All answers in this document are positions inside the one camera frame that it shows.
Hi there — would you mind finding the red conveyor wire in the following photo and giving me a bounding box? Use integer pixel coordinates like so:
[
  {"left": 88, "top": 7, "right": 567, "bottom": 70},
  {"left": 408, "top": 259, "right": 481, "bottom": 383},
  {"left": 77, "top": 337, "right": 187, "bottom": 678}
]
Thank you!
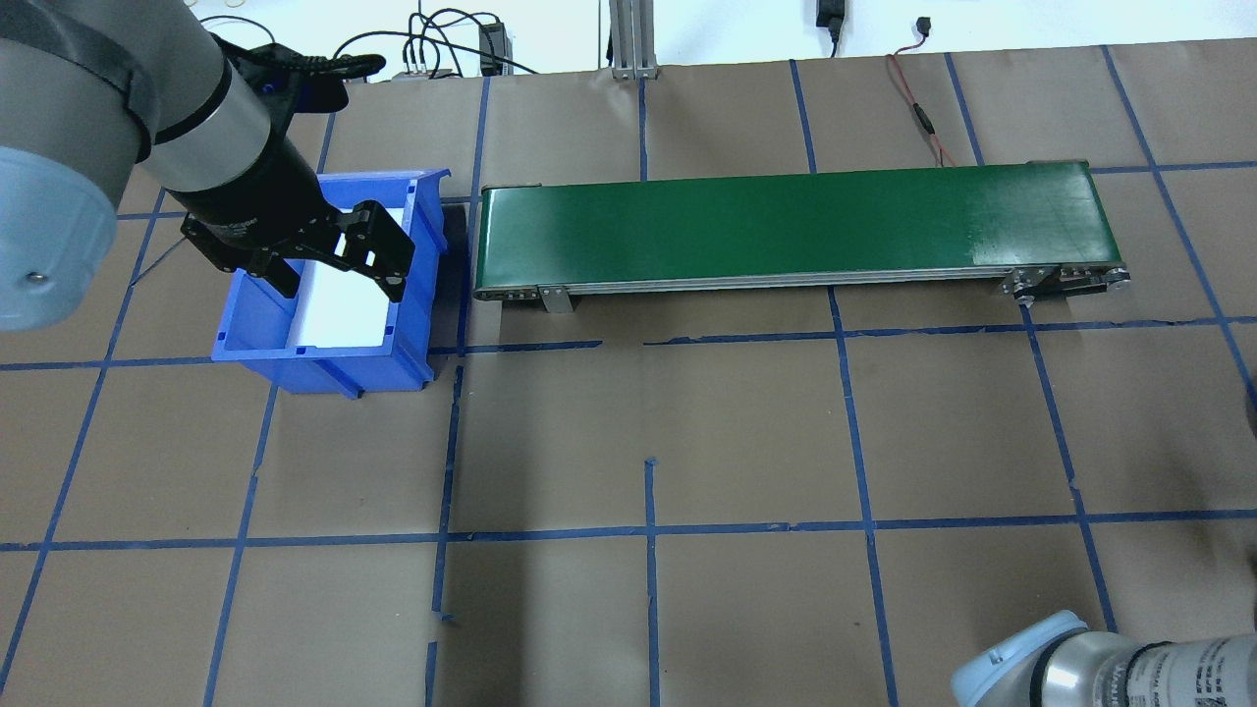
[{"left": 886, "top": 18, "right": 959, "bottom": 169}]

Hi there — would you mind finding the white foam pad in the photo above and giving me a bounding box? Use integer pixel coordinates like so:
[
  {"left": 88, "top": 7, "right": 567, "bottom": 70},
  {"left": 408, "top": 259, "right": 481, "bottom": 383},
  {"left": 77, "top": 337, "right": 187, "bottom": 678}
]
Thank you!
[{"left": 293, "top": 205, "right": 406, "bottom": 351}]

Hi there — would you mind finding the green conveyor belt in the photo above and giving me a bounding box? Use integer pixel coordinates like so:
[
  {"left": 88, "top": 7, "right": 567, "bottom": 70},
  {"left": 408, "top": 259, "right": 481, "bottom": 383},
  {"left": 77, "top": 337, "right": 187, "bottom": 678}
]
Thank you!
[{"left": 472, "top": 159, "right": 1133, "bottom": 316}]

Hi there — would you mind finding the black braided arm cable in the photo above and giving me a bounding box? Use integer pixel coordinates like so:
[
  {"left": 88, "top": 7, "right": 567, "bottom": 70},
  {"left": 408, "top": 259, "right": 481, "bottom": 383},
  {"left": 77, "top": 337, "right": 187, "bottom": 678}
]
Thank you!
[{"left": 211, "top": 37, "right": 387, "bottom": 87}]

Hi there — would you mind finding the aluminium profile post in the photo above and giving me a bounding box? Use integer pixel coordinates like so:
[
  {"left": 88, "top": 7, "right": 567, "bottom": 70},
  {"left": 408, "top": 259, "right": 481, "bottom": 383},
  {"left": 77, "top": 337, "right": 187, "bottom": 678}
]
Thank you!
[{"left": 608, "top": 0, "right": 662, "bottom": 81}]

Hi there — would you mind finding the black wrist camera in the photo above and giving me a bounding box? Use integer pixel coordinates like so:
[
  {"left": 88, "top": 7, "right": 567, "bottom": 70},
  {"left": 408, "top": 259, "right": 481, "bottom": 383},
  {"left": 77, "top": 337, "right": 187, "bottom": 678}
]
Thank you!
[{"left": 231, "top": 44, "right": 351, "bottom": 115}]

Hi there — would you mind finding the blue plastic storage bin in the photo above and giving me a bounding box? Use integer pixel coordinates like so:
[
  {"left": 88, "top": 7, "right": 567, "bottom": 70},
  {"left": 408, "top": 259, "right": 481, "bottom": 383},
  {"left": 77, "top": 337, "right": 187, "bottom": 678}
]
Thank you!
[{"left": 211, "top": 169, "right": 454, "bottom": 400}]

